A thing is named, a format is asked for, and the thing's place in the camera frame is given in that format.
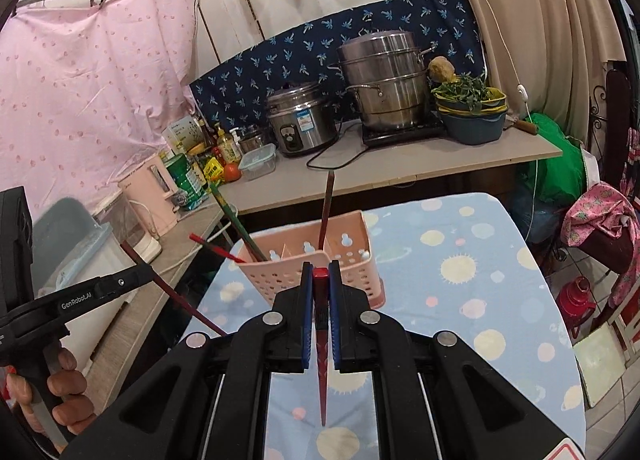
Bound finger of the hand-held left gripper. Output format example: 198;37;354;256
94;263;153;299

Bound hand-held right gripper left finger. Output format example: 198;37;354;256
62;261;317;460

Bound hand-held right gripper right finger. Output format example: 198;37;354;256
326;261;587;460

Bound purple chopstick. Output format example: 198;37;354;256
121;241;227;337

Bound pink perforated utensil basket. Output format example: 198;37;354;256
234;210;387;312

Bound bright red chopstick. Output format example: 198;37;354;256
312;267;331;427

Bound thin red chopstick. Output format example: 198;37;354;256
189;233;247;264

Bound dark red chopstick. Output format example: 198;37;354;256
320;171;335;254

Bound long green chopstick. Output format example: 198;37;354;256
209;181;269;262

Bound person's left hand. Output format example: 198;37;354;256
5;347;99;441

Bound white small appliance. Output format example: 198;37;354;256
91;190;164;262

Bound clear storage bin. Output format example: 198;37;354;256
31;197;139;302

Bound pink electric kettle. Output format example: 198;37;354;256
117;163;181;239

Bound green tin can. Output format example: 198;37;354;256
165;153;209;207

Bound blue planet print tablecloth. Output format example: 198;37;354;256
185;193;587;460

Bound white carton box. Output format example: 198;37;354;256
166;115;201;154

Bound clear food container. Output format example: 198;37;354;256
238;144;278;181

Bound dark sauce bottle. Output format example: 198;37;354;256
197;117;216;151

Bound yellow pump bottle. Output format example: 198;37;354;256
216;127;244;164

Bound wooden kitchen counter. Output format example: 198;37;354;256
90;120;565;391

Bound black induction cooktop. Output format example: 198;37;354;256
361;117;449;149

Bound steel rice cooker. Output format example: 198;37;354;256
265;82;339;157

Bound pink dotted curtain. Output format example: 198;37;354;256
0;0;202;222

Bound blue plastic basin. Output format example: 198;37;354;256
436;108;510;145

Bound red thermos jug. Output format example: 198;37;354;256
555;276;599;339

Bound steel steamer pot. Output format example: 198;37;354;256
336;30;436;132

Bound leafy green vegetables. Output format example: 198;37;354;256
430;73;493;107

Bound yellow green plastic bowl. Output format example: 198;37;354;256
432;86;509;117

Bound green plastic bag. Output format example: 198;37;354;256
520;113;587;207

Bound navy leaf print cloth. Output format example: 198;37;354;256
190;0;487;132

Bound pink floral cloth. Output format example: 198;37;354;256
560;183;640;309

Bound dark wooden chair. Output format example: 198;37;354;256
575;68;640;291

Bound beige curtain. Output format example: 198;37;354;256
400;0;627;141

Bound black power cable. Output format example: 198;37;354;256
305;143;372;172

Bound wooden handled knife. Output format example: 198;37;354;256
505;117;539;135

